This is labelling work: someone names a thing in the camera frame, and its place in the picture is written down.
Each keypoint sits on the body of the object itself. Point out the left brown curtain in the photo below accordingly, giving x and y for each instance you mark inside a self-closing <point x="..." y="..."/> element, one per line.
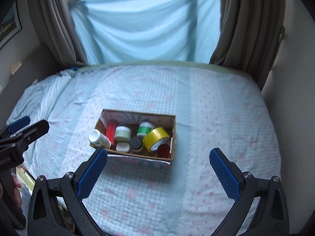
<point x="55" y="28"/>

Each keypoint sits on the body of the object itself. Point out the patterned blue bed sheet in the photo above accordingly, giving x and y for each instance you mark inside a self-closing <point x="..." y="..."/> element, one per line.
<point x="214" y="108"/>

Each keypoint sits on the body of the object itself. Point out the person's left hand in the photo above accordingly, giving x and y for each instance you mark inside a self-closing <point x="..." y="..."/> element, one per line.
<point x="16" y="191"/>

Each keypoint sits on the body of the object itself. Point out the red lid small jar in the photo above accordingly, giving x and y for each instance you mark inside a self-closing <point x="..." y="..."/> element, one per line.
<point x="163" y="151"/>

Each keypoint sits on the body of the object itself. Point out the red rectangular box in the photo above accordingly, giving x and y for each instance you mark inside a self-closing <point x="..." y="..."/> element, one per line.
<point x="110" y="132"/>

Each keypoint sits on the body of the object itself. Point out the black lid small jar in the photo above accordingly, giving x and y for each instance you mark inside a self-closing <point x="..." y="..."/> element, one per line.
<point x="136" y="145"/>

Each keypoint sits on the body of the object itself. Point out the yellow tape roll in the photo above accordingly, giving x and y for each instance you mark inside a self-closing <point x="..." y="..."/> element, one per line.
<point x="155" y="138"/>

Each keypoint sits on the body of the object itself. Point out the white earbuds case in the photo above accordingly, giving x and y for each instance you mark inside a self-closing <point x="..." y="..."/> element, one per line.
<point x="123" y="147"/>

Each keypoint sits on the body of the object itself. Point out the white pill bottle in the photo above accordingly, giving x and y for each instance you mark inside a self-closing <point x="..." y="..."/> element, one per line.
<point x="99" y="139"/>

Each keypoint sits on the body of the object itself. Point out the small light green jar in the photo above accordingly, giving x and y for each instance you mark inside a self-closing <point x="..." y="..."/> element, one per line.
<point x="122" y="134"/>

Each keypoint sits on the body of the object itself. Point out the right brown curtain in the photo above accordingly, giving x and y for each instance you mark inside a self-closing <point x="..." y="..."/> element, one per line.
<point x="251" y="32"/>

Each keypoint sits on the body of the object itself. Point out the framed wall picture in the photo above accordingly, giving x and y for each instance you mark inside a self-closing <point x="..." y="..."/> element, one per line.
<point x="11" y="25"/>

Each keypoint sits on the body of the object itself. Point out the light blue hanging sheet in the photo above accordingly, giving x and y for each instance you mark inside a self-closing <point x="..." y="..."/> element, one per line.
<point x="131" y="30"/>

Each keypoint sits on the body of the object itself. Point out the cardboard box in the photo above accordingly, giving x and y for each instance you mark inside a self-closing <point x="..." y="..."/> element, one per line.
<point x="132" y="120"/>

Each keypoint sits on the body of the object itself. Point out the grey headboard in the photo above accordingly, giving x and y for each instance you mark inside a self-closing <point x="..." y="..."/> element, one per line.
<point x="37" y="66"/>

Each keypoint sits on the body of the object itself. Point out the brown curtain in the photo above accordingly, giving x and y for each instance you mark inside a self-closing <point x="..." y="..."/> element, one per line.
<point x="251" y="32"/>
<point x="55" y="28"/>

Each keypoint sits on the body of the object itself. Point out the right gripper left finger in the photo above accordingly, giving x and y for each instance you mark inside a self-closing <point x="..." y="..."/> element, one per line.
<point x="44" y="216"/>

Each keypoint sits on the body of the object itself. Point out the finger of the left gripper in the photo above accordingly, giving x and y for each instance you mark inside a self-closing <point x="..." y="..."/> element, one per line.
<point x="10" y="129"/>
<point x="18" y="143"/>

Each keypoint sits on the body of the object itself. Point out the white jar green label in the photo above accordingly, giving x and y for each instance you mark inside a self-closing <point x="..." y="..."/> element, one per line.
<point x="144" y="128"/>

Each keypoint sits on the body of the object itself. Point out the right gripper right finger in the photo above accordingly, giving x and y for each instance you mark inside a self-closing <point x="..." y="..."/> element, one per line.
<point x="271" y="214"/>

